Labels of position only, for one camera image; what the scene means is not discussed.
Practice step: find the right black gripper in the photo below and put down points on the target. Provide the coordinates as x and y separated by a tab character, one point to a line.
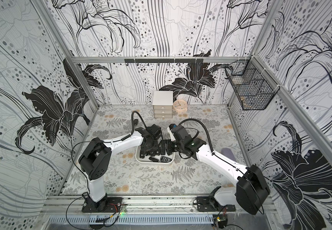
171	145

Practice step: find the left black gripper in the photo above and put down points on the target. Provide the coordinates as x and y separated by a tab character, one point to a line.
154	147

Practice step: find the white storage tray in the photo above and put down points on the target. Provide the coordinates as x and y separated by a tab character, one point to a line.
146	160

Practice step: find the silver black BMW key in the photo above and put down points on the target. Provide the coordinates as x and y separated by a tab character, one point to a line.
164	159

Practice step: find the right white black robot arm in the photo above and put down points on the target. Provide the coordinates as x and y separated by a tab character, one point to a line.
250	188

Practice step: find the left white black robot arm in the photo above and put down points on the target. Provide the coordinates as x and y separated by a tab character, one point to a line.
95	159

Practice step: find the purple glasses case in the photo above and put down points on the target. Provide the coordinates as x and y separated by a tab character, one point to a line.
227	152

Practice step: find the pink round alarm clock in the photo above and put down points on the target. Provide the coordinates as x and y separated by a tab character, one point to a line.
180	106

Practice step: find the white mini drawer cabinet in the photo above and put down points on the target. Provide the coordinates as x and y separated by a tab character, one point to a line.
163	104

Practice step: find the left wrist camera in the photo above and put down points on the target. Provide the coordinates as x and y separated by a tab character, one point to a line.
155	131

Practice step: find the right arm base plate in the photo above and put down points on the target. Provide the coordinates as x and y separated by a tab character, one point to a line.
208	204

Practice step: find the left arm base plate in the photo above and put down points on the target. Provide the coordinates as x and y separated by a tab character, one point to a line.
105	205

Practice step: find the white cable duct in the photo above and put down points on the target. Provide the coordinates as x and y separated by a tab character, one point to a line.
134	219

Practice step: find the black wire wall basket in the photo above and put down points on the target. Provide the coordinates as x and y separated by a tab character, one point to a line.
252	90

